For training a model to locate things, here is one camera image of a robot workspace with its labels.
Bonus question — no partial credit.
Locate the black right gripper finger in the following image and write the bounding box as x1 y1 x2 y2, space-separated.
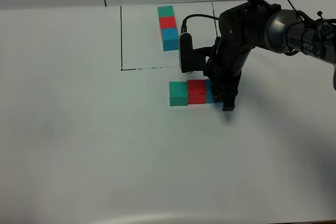
211 84 223 102
222 92 236 111

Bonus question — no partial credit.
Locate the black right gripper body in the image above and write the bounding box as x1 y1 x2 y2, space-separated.
206 37 254 96

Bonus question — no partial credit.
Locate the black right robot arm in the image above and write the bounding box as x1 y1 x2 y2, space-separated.
204 0 335 111

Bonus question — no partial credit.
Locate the blue template block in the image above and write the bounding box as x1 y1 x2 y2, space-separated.
161 27 179 51

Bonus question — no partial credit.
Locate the red template block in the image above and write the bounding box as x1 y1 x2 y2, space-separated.
159 16 176 29

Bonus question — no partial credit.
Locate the green template block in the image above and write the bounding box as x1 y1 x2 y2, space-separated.
157 6 174 18

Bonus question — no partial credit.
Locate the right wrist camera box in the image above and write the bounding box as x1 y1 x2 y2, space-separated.
178 33 212 73

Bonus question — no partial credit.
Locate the black right camera cable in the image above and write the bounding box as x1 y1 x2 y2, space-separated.
181 14 220 34

